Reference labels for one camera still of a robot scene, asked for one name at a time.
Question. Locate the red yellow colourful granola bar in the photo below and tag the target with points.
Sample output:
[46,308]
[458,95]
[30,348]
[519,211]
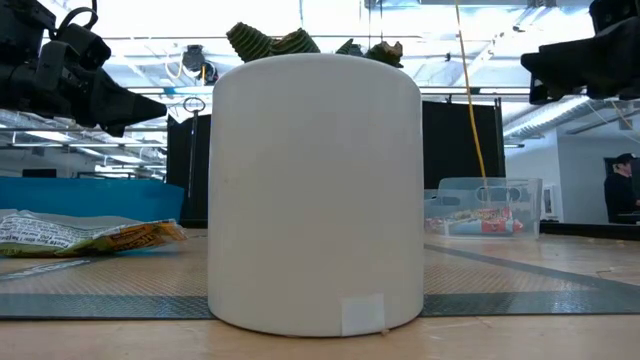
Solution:
[480,215]

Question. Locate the blue orange granola bar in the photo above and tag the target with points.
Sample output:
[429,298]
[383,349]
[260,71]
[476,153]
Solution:
[75,235]

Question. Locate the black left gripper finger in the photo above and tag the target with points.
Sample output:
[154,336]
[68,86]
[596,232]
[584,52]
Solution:
[120,107]

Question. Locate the green succulent plant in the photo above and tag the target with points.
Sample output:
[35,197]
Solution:
[260,45]

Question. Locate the white square sticker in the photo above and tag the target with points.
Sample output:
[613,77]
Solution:
[362,315]

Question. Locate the clear plastic bin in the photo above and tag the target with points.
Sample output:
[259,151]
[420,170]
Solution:
[530,200]

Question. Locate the black ceiling-hung device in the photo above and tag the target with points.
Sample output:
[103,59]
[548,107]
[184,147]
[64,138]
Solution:
[194,57]

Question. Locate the blue red-ended granola bar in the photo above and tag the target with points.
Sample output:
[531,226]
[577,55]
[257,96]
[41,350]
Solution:
[495,228]

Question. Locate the teal plastic bin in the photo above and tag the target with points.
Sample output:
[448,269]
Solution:
[90,200]

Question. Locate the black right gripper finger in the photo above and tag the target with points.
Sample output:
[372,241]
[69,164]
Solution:
[560,70]

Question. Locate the black divider panel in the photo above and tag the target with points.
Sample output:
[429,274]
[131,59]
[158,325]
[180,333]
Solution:
[460,145]

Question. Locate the black aluminium table frame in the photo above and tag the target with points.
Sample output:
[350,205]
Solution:
[590,231]

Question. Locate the grey silicone baking mat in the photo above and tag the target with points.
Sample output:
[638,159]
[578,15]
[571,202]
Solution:
[500,280]

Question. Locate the white plant pot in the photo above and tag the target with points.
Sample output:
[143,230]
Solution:
[315,200]

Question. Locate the person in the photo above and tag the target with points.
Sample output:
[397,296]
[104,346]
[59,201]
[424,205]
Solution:
[620,195]

